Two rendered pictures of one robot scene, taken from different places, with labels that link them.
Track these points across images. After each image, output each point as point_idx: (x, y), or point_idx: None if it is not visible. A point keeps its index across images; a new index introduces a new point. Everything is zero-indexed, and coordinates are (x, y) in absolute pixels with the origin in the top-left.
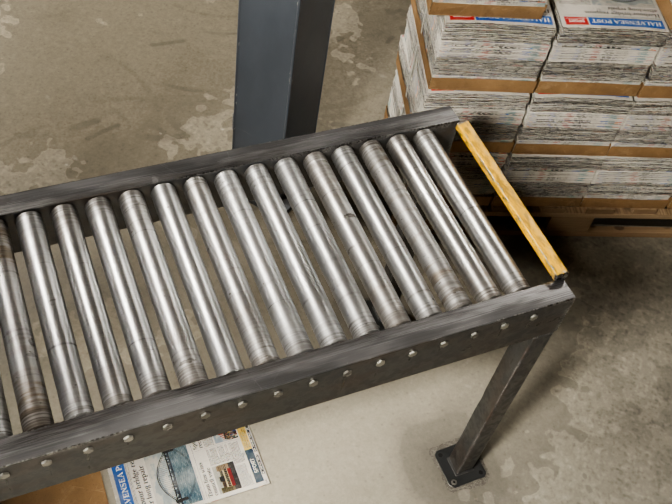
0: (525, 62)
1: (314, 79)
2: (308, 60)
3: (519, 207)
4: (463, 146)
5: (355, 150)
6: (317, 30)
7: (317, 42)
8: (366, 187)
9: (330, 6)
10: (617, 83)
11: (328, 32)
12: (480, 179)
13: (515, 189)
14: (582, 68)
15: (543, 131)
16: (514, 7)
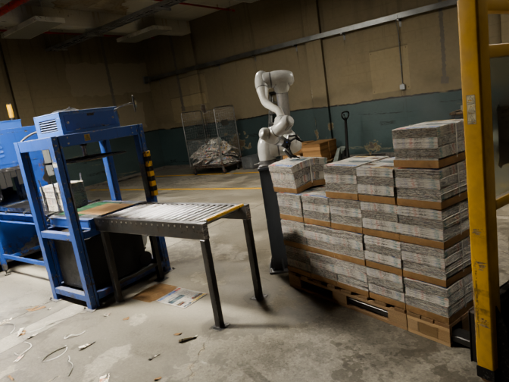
0: (297, 209)
1: (281, 226)
2: (274, 216)
3: (221, 212)
4: (295, 245)
5: None
6: (276, 206)
7: (278, 211)
8: (208, 208)
9: None
10: (323, 220)
11: None
12: (305, 263)
13: (315, 270)
14: (311, 213)
15: (313, 241)
16: (289, 189)
